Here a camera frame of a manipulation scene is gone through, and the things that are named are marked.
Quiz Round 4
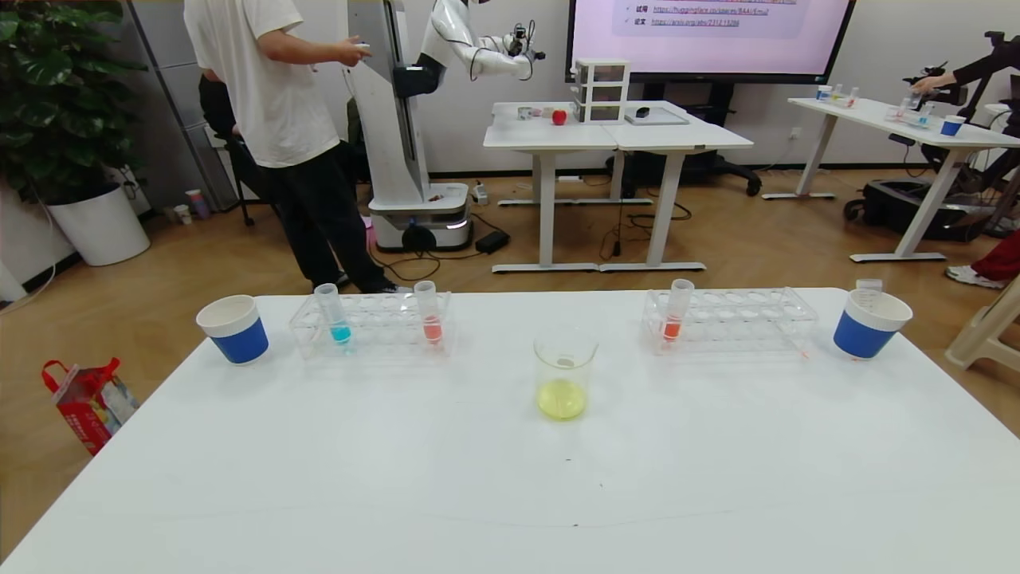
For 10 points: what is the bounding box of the long white desk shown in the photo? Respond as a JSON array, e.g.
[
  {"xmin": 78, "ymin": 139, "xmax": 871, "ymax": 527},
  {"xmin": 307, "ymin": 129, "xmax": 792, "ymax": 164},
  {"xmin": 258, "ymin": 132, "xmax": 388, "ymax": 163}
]
[{"xmin": 763, "ymin": 96, "xmax": 1020, "ymax": 263}]

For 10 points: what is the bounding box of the black camera rig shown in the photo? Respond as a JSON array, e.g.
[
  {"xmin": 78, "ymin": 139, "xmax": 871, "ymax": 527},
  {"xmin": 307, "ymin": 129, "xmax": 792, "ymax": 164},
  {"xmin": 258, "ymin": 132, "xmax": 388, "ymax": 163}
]
[{"xmin": 904, "ymin": 62, "xmax": 971, "ymax": 111}]

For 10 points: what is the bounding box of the white humanoid robot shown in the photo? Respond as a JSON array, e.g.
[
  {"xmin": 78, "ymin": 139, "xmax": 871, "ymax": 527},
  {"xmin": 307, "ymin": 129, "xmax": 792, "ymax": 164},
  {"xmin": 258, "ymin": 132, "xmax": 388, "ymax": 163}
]
[{"xmin": 347, "ymin": 0, "xmax": 547, "ymax": 253}]

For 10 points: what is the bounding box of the test tube with blue liquid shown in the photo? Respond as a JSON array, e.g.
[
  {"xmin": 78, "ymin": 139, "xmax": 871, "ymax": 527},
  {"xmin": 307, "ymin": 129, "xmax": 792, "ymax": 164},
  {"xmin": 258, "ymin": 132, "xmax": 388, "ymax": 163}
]
[{"xmin": 313, "ymin": 283, "xmax": 353, "ymax": 346}]

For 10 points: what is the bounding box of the blue white paper cup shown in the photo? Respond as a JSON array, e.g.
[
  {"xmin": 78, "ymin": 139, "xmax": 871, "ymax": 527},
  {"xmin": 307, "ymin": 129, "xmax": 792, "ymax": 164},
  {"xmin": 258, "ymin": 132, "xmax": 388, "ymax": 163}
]
[
  {"xmin": 195, "ymin": 295, "xmax": 270, "ymax": 366},
  {"xmin": 833, "ymin": 289, "xmax": 914, "ymax": 360}
]

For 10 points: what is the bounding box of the large wall display screen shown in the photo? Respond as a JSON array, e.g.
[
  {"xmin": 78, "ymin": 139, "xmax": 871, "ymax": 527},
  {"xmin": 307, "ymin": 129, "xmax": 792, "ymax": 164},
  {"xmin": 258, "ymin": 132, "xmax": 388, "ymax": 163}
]
[{"xmin": 567, "ymin": 0, "xmax": 857, "ymax": 85}]

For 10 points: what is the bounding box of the grey tablet pad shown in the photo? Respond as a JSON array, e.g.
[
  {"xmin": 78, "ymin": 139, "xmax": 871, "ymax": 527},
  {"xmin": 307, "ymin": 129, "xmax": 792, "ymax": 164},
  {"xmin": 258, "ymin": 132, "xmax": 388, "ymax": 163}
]
[{"xmin": 624, "ymin": 106, "xmax": 690, "ymax": 126}]

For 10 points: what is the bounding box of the green plant in white pot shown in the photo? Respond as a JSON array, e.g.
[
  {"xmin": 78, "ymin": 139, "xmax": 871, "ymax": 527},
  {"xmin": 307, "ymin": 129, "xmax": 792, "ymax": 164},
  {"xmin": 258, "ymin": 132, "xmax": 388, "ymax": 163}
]
[{"xmin": 0, "ymin": 0, "xmax": 152, "ymax": 267}]

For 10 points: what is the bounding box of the clear glass beaker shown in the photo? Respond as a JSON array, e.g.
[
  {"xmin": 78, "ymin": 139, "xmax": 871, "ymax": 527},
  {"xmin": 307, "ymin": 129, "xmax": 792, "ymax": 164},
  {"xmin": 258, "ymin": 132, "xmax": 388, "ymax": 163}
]
[{"xmin": 532, "ymin": 330, "xmax": 600, "ymax": 422}]

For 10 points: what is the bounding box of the person in white t-shirt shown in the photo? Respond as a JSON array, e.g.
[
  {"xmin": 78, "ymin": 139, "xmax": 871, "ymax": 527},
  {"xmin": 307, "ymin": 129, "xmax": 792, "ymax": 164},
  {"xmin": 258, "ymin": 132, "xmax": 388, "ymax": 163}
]
[{"xmin": 183, "ymin": 0, "xmax": 399, "ymax": 294}]

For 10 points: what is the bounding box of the white standing desk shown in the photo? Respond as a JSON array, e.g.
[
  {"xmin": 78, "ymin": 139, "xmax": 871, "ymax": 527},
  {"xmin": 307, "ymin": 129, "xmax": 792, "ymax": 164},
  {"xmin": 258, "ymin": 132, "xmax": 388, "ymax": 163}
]
[
  {"xmin": 483, "ymin": 100, "xmax": 619, "ymax": 274},
  {"xmin": 599, "ymin": 99, "xmax": 755, "ymax": 273}
]

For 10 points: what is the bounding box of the test tube with red liquid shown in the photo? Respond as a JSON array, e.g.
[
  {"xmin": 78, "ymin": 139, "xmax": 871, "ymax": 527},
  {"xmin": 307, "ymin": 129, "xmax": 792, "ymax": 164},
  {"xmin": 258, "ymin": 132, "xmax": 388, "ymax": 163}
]
[
  {"xmin": 661, "ymin": 278, "xmax": 696, "ymax": 344},
  {"xmin": 413, "ymin": 281, "xmax": 444, "ymax": 346}
]

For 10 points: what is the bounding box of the black tripod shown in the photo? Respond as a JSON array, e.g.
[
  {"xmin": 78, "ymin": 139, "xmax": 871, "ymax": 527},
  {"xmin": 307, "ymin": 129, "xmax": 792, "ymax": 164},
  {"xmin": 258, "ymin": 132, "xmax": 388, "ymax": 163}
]
[{"xmin": 960, "ymin": 30, "xmax": 1020, "ymax": 120}]

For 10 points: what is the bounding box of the clear acrylic test tube rack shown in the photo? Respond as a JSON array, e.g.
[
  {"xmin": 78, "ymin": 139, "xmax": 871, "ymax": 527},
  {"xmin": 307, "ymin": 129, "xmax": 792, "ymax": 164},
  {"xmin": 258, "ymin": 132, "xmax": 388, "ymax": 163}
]
[
  {"xmin": 641, "ymin": 288, "xmax": 819, "ymax": 356},
  {"xmin": 288, "ymin": 291, "xmax": 455, "ymax": 360}
]

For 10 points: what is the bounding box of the black wheeled robot base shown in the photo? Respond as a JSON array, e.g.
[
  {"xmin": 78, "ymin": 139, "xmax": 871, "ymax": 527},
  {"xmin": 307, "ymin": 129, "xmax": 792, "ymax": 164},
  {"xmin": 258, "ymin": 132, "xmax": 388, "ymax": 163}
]
[{"xmin": 845, "ymin": 179, "xmax": 997, "ymax": 242}]

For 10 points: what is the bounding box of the white mini drawer unit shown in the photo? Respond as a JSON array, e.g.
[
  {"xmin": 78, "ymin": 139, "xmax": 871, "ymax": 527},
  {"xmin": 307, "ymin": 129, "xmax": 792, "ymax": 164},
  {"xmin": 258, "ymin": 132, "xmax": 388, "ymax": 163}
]
[{"xmin": 572, "ymin": 57, "xmax": 631, "ymax": 124}]

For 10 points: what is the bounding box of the person in red trousers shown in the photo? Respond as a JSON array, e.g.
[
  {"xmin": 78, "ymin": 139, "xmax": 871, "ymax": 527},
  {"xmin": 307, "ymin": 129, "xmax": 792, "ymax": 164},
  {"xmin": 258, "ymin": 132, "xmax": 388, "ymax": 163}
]
[{"xmin": 912, "ymin": 56, "xmax": 1020, "ymax": 289}]

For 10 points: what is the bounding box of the red paper shopping bag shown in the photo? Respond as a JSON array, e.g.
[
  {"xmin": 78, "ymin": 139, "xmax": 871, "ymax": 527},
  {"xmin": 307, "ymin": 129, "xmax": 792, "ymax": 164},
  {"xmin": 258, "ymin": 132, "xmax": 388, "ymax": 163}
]
[{"xmin": 41, "ymin": 358, "xmax": 140, "ymax": 456}]

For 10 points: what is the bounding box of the black screen stand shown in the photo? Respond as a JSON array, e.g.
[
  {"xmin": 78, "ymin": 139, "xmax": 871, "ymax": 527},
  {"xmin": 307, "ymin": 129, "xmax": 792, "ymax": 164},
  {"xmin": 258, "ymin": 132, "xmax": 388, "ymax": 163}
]
[{"xmin": 606, "ymin": 80, "xmax": 762, "ymax": 196}]

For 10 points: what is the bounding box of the black floor cable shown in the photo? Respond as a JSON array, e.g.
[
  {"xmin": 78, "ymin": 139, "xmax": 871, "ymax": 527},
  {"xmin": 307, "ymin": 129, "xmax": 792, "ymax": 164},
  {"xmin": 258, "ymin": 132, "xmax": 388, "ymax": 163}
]
[{"xmin": 375, "ymin": 247, "xmax": 491, "ymax": 281}]

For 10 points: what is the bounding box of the seated person in black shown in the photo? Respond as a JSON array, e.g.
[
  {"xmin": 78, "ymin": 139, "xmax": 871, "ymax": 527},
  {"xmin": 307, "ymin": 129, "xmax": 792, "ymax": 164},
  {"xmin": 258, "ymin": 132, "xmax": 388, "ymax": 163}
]
[{"xmin": 198, "ymin": 70, "xmax": 377, "ymax": 250}]

